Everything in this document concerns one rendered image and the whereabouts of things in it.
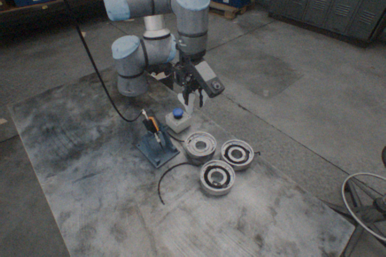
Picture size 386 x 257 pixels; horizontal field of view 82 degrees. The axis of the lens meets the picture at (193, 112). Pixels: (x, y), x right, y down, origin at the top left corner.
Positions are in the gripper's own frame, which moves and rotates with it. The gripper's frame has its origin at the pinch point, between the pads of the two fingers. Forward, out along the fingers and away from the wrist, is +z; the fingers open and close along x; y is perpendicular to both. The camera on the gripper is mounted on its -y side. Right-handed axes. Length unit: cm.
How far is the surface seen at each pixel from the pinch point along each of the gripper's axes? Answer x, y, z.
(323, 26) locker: -322, 78, 83
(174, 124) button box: 2.8, 8.8, 11.9
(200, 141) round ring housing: 0.3, -2.2, 14.1
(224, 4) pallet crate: -282, 236, 81
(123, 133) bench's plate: 17.9, 21.2, 16.4
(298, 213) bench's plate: -4.2, -38.1, 16.3
